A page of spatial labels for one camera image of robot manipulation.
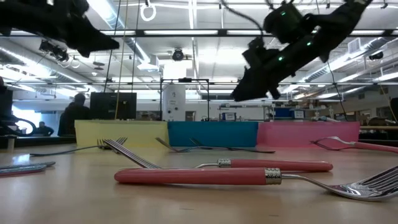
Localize black ceiling light rail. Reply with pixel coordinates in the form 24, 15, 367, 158
99, 29, 398, 38

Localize long black hanging cable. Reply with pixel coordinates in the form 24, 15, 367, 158
325, 58, 349, 122

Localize black monitor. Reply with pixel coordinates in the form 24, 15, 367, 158
89, 91, 137, 121

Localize white hanging ring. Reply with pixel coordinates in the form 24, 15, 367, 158
139, 2, 157, 22

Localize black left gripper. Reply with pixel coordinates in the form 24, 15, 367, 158
37, 0, 121, 58

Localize white ceiling vent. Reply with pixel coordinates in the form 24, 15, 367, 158
348, 37, 362, 54

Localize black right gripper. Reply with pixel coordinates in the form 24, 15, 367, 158
231, 39, 315, 102

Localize blue plastic bin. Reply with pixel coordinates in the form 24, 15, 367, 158
167, 121, 259, 147

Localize black right camera cable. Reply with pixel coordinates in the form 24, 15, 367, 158
220, 0, 265, 40

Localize white cabinet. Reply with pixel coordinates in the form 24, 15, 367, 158
162, 84, 187, 122

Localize pink handled fork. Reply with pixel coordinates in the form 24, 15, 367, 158
103, 139, 334, 173
114, 166, 398, 202
310, 136, 398, 154

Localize blue handled fork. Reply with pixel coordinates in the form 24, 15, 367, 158
0, 164, 47, 177
0, 161, 57, 170

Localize black ceiling mounted device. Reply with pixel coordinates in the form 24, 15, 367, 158
39, 39, 70, 62

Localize yellow plastic bin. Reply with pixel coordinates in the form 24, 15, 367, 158
74, 120, 170, 149

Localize black curved hose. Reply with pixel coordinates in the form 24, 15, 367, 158
0, 114, 37, 137

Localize black ceiling dome camera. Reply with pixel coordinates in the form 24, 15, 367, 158
172, 48, 185, 62

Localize person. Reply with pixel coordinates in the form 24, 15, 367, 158
32, 121, 55, 137
57, 93, 91, 137

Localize pink plastic bin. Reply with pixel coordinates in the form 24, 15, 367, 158
257, 121, 361, 149

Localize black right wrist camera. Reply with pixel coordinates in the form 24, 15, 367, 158
242, 36, 271, 68

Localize white cable loops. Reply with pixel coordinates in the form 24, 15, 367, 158
57, 55, 81, 69

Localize blue storage crate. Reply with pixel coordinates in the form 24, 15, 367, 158
275, 107, 305, 119

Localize dark box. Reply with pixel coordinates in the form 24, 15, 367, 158
0, 88, 14, 118

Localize black metal frame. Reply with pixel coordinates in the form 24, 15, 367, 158
160, 77, 211, 121

